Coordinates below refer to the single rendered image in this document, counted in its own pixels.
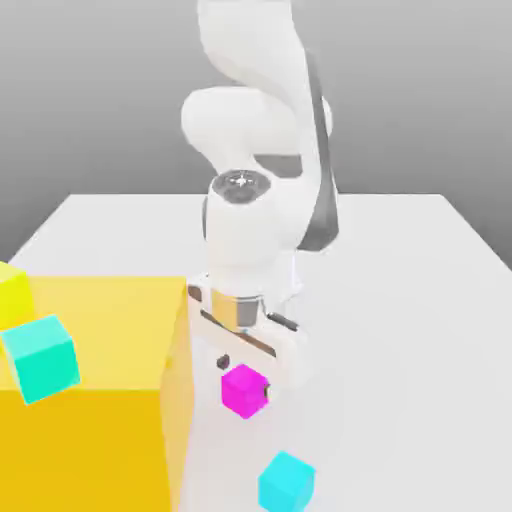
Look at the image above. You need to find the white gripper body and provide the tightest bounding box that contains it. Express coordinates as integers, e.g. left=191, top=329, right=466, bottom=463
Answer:
left=190, top=300, right=310, bottom=388

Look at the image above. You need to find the small magenta cube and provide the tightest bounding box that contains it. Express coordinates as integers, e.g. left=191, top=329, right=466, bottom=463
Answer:
left=220, top=362, right=271, bottom=420

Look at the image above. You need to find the small cyan cube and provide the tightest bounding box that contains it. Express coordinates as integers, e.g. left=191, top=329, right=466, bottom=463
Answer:
left=257, top=450, right=317, bottom=512

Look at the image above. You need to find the small turquoise cube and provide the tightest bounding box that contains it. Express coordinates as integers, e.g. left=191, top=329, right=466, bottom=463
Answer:
left=0, top=314, right=82, bottom=406

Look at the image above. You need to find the small yellow cube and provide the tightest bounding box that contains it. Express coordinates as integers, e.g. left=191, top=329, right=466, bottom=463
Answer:
left=0, top=261, right=36, bottom=332

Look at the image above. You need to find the large yellow box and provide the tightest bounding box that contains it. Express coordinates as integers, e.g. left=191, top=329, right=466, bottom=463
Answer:
left=0, top=274, right=194, bottom=512

